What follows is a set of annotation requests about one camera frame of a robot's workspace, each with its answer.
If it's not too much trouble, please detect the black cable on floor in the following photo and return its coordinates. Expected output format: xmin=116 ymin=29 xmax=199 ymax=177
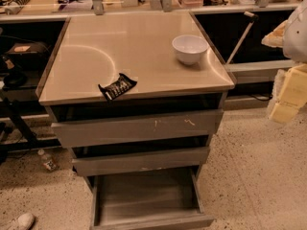
xmin=249 ymin=93 xmax=273 ymax=102

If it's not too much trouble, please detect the black snack packet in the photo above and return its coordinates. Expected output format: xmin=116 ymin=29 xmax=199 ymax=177
xmin=98 ymin=73 xmax=137 ymax=102

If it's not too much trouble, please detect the plastic water bottle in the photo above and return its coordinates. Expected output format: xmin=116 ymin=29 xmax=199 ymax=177
xmin=37 ymin=149 xmax=58 ymax=172

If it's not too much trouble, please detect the black bag with label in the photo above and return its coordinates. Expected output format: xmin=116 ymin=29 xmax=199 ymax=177
xmin=5 ymin=42 xmax=49 ymax=70

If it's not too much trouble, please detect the grey drawer cabinet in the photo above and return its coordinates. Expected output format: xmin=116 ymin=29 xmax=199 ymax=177
xmin=35 ymin=11 xmax=237 ymax=230

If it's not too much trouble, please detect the white sneaker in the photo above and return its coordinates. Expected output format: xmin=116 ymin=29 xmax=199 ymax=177
xmin=0 ymin=213 xmax=35 ymax=230

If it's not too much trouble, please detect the white bowl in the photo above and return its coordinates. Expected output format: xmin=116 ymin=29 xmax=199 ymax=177
xmin=172 ymin=34 xmax=209 ymax=65

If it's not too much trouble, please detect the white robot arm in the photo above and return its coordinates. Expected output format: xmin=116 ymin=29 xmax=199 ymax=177
xmin=283 ymin=0 xmax=307 ymax=63

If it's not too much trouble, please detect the grey drawer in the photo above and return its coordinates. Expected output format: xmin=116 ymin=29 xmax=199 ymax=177
xmin=72 ymin=147 xmax=210 ymax=176
xmin=52 ymin=109 xmax=224 ymax=148
xmin=90 ymin=168 xmax=214 ymax=230

